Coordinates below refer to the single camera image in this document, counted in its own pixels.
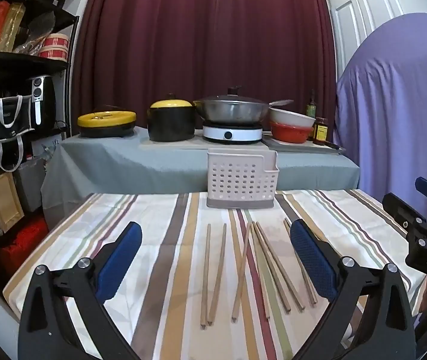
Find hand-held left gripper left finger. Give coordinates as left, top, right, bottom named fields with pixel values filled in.
left=17, top=221, right=143, bottom=360

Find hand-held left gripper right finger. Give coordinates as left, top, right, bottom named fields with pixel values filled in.
left=290, top=219, right=417, bottom=360

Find wooden chopstick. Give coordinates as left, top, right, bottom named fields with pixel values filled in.
left=256, top=221, right=306, bottom=312
left=283, top=218, right=313, bottom=307
left=253, top=222, right=291, bottom=314
left=284, top=217, right=318, bottom=305
left=251, top=222, right=270, bottom=320
left=199, top=224, right=212, bottom=329
left=207, top=223, right=228, bottom=327
left=231, top=223, right=252, bottom=323

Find white perforated utensil holder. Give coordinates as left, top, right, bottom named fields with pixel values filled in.
left=206, top=149, right=278, bottom=209

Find striped tablecloth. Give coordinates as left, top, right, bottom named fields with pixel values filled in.
left=2, top=189, right=427, bottom=360

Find purple cloth cover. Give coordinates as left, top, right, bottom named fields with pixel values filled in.
left=334, top=12, right=427, bottom=226

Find grey tablecloth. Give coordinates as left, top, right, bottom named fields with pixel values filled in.
left=41, top=125, right=360, bottom=229

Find red box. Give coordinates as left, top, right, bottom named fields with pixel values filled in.
left=0, top=215, right=51, bottom=272

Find brown sauce jar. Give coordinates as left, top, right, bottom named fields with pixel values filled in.
left=313, top=117, right=329, bottom=146

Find grey cutting board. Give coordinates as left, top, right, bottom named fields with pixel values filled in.
left=262, top=136, right=346, bottom=155

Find grey bag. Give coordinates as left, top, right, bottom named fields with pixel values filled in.
left=12, top=157, right=49, bottom=212

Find red bowl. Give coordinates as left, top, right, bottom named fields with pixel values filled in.
left=271, top=121, right=314, bottom=144

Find wooden board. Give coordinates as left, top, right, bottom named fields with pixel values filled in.
left=139, top=136, right=274, bottom=151

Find brown cardboard box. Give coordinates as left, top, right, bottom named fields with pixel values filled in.
left=0, top=172, right=25, bottom=234

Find black pan with yellow lid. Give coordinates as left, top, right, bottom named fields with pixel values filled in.
left=77, top=106, right=138, bottom=138

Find green glass bottle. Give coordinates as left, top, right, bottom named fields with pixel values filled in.
left=306, top=89, right=317, bottom=119

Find white bowl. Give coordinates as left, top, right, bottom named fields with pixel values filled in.
left=268, top=107, right=316, bottom=128

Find black pot with yellow lid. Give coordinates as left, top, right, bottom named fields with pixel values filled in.
left=147, top=94, right=196, bottom=142

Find white induction cooker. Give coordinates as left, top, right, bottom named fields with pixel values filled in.
left=202, top=121, right=264, bottom=144

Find steel wok with glass lid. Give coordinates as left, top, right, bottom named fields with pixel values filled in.
left=193, top=86, right=272, bottom=125

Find black air fryer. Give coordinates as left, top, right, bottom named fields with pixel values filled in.
left=20, top=76, right=58, bottom=130

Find white panel door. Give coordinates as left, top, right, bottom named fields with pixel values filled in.
left=320, top=0, right=427, bottom=72

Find maroon curtain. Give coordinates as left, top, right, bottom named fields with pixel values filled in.
left=71, top=0, right=339, bottom=136

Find dark grey mesh utensil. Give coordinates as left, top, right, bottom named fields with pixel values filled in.
left=28, top=10, right=56, bottom=43

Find gold bag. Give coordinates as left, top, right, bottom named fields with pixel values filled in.
left=0, top=2, right=26, bottom=52

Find black tote bag white straps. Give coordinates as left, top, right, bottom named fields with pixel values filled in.
left=0, top=95, right=36, bottom=173

